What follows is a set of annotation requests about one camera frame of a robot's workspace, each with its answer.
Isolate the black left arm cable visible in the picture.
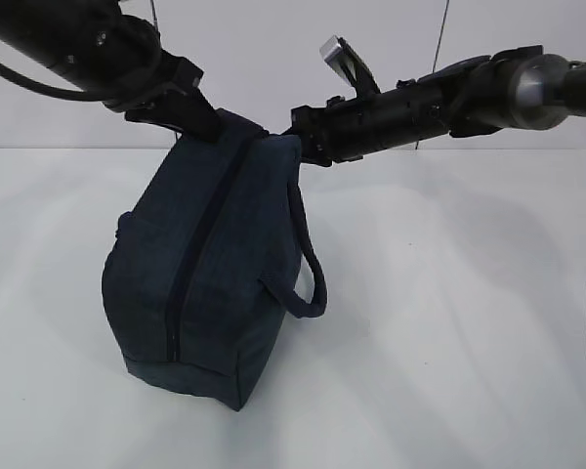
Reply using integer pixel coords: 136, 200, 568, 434
0, 48, 108, 104

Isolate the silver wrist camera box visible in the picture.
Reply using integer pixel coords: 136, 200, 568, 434
319, 35, 380, 98

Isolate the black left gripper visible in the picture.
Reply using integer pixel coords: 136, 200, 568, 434
102, 53, 223, 143

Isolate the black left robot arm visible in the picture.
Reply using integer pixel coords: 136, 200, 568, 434
0, 0, 223, 143

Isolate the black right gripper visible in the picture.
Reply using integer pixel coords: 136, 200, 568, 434
282, 96, 363, 166

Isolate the dark blue fabric bag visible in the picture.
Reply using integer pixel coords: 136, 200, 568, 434
102, 111, 327, 410

